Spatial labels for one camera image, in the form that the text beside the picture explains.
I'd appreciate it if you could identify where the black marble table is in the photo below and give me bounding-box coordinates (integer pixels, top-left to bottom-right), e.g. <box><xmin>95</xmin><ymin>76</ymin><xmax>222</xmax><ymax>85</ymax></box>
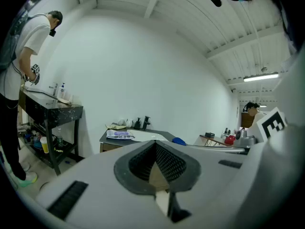
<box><xmin>18</xmin><ymin>86</ymin><xmax>84</xmax><ymax>176</ymax></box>

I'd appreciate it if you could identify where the table with black hairpin legs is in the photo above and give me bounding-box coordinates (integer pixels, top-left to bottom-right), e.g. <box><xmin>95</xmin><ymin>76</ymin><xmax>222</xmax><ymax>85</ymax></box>
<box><xmin>199</xmin><ymin>134</ymin><xmax>239</xmax><ymax>148</ymax></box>

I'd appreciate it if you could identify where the black faucet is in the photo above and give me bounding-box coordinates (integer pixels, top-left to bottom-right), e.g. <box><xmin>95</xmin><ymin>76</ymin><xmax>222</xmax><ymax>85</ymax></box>
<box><xmin>142</xmin><ymin>115</ymin><xmax>152</xmax><ymax>131</ymax></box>

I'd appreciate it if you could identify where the white oval sink basin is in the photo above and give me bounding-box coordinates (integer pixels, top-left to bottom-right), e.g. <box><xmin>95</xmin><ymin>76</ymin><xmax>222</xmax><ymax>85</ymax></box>
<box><xmin>127</xmin><ymin>129</ymin><xmax>169</xmax><ymax>143</ymax></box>

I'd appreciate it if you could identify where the chrome faucet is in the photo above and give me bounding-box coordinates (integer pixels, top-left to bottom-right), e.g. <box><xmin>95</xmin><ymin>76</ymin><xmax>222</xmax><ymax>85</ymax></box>
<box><xmin>49</xmin><ymin>82</ymin><xmax>59</xmax><ymax>97</ymax></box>

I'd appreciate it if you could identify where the yellow cup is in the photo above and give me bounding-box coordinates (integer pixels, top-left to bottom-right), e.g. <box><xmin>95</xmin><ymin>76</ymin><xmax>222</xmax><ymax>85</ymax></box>
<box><xmin>40</xmin><ymin>136</ymin><xmax>50</xmax><ymax>154</ymax></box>

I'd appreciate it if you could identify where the ceiling tube light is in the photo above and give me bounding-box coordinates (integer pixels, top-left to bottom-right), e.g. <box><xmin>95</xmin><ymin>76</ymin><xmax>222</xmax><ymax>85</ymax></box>
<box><xmin>243</xmin><ymin>72</ymin><xmax>279</xmax><ymax>83</ymax></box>

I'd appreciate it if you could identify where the white wet wipe pack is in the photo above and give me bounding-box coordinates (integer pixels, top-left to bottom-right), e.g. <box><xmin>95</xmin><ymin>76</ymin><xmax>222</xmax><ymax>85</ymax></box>
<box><xmin>106</xmin><ymin>129</ymin><xmax>136</xmax><ymax>140</ymax></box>

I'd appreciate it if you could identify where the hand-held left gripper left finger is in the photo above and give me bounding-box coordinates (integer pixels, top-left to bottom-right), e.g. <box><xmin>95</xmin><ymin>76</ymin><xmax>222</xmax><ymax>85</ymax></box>
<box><xmin>35</xmin><ymin>139</ymin><xmax>172</xmax><ymax>229</ymax></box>

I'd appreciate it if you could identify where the clear water bottle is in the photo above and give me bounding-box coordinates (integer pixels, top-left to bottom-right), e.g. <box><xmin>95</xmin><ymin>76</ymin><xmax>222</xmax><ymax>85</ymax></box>
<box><xmin>56</xmin><ymin>127</ymin><xmax>64</xmax><ymax>149</ymax></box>

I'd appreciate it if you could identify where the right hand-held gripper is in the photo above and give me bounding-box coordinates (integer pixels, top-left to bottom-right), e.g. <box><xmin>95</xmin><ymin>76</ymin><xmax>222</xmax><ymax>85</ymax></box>
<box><xmin>228</xmin><ymin>49</ymin><xmax>305</xmax><ymax>229</ymax></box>

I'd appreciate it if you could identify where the white soap bottle blue pump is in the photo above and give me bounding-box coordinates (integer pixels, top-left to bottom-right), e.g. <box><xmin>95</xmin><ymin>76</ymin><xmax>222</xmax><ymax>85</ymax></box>
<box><xmin>58</xmin><ymin>82</ymin><xmax>67</xmax><ymax>99</ymax></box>

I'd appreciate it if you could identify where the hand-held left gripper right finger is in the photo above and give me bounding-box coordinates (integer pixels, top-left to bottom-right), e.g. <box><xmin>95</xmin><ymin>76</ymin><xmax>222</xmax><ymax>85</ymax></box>
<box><xmin>154</xmin><ymin>139</ymin><xmax>250</xmax><ymax>229</ymax></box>

